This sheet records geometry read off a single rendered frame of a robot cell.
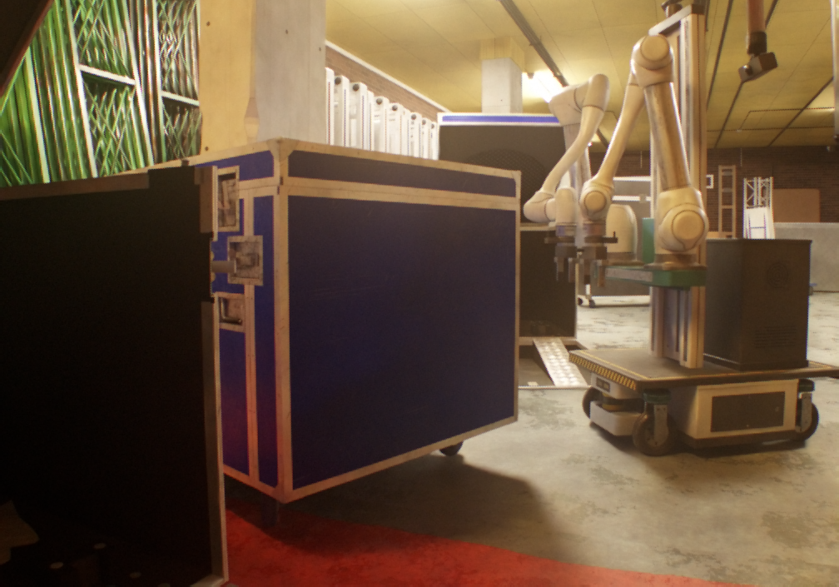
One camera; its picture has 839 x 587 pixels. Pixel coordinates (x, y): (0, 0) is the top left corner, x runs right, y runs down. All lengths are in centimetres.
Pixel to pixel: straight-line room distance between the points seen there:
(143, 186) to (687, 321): 210
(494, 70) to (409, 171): 596
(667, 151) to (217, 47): 211
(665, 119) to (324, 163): 123
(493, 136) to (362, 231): 296
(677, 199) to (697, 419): 84
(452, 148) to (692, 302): 250
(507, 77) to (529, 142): 310
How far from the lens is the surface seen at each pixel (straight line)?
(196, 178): 124
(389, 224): 182
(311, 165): 165
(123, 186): 140
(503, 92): 771
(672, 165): 234
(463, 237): 207
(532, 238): 536
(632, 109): 254
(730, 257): 276
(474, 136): 461
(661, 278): 250
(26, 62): 424
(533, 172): 501
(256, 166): 168
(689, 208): 227
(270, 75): 323
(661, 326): 294
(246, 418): 178
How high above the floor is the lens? 82
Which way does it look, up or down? 3 degrees down
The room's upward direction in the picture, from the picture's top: straight up
